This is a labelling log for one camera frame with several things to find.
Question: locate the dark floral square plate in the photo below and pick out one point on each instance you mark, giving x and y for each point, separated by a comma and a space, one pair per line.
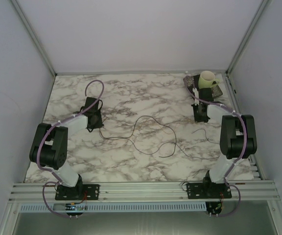
191, 82

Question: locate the left controller board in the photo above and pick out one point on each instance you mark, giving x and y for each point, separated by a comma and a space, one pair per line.
74, 210

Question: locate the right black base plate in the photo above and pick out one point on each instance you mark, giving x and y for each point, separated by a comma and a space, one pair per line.
212, 191

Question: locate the light green mug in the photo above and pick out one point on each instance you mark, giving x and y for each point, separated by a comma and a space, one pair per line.
207, 79

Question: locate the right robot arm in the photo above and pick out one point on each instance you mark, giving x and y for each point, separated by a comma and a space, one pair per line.
237, 141

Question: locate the left aluminium corner post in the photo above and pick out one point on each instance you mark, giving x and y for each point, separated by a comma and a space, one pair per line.
34, 37

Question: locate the aluminium front rail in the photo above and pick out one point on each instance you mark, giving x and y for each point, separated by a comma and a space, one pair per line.
148, 191

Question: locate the aluminium corner post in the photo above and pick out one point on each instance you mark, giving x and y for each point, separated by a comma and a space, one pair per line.
34, 37
247, 36

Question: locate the controller board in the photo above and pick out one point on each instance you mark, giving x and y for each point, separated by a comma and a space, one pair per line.
74, 210
214, 209

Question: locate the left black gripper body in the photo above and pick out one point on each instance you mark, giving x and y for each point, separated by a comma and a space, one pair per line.
98, 122

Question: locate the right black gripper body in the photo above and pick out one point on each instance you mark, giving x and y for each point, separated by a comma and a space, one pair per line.
199, 117

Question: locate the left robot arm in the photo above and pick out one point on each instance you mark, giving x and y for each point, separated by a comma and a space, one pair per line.
54, 156

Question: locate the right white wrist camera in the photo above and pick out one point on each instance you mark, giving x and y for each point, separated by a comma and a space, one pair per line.
196, 97

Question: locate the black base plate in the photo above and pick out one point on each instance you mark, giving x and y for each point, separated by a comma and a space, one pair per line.
212, 191
92, 192

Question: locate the right aluminium corner post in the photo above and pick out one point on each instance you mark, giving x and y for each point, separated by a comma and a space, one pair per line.
247, 36

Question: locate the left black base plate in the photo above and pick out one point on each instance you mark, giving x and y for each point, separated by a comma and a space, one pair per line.
92, 192

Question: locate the right controller board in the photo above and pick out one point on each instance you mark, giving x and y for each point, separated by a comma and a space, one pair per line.
214, 209

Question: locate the grey slotted cable duct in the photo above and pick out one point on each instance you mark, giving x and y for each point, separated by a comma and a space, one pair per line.
120, 207

